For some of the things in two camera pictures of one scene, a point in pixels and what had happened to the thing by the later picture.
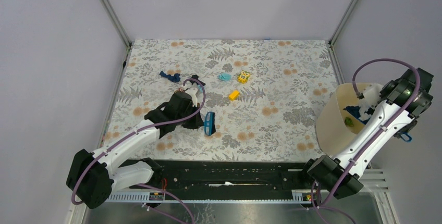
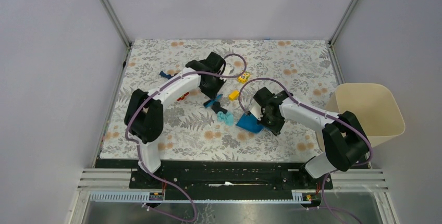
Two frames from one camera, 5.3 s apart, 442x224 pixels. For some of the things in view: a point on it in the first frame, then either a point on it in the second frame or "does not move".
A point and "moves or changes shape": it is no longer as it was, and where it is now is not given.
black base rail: (232, 176) does not move
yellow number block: (243, 78) does not move
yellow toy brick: (233, 96) does not move
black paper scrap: (196, 76) moves or changes shape
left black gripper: (197, 122) → (213, 94)
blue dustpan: (356, 110) → (249, 123)
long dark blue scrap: (173, 78) does not move
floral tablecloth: (265, 94) does not move
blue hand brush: (209, 123) → (208, 103)
